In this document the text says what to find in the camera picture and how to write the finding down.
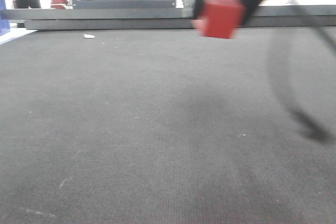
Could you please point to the red magnetic cube block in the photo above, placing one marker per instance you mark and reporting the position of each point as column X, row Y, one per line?
column 220, row 18

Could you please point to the small white paper scrap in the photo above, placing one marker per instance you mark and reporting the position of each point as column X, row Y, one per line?
column 88, row 36

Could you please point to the red chair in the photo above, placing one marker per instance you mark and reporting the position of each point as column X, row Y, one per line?
column 59, row 4

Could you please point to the blue plastic crate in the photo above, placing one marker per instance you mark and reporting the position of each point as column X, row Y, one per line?
column 5, row 24

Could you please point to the black table edge rail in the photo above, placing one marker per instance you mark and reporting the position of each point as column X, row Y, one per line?
column 161, row 18

